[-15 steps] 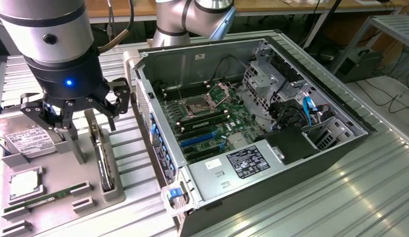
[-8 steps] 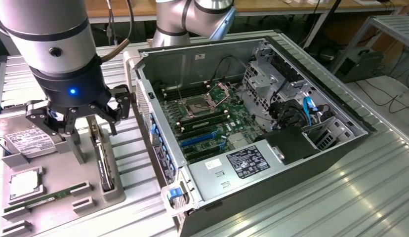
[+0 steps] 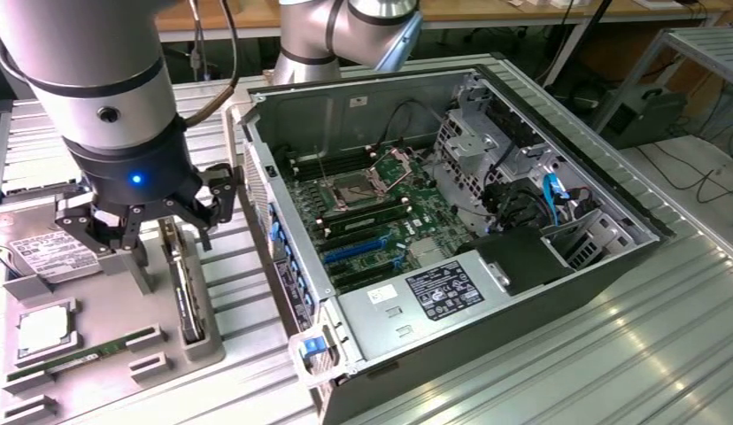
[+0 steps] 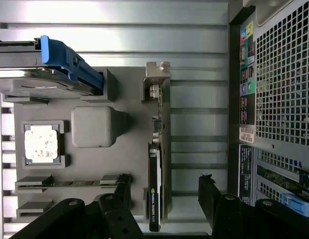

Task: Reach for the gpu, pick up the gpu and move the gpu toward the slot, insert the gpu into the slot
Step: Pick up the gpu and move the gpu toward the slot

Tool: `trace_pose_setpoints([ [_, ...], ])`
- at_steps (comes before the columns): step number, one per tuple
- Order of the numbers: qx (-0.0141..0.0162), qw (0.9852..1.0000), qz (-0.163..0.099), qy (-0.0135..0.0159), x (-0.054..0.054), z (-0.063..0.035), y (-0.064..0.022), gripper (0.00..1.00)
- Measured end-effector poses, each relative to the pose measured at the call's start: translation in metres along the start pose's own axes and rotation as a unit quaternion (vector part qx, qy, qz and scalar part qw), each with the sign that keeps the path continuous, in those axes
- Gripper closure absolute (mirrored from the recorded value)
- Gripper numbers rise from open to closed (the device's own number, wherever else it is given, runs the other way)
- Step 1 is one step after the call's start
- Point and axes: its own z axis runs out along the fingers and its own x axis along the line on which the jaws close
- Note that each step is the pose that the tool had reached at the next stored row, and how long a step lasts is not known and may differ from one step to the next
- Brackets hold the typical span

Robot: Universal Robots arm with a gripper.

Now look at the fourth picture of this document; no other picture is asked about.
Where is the green RAM stick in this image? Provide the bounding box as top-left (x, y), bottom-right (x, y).
top-left (18, 180), bottom-right (118, 188)

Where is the grey plastic parts rack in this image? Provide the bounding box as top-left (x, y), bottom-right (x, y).
top-left (1, 66), bottom-right (172, 225)

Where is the silver CPU chip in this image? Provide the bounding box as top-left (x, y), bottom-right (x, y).
top-left (24, 124), bottom-right (59, 165)

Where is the black open PC case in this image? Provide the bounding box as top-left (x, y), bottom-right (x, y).
top-left (228, 0), bottom-right (309, 222)

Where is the hard disk with blue caddy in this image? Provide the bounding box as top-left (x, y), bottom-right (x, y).
top-left (0, 35), bottom-right (105, 97)

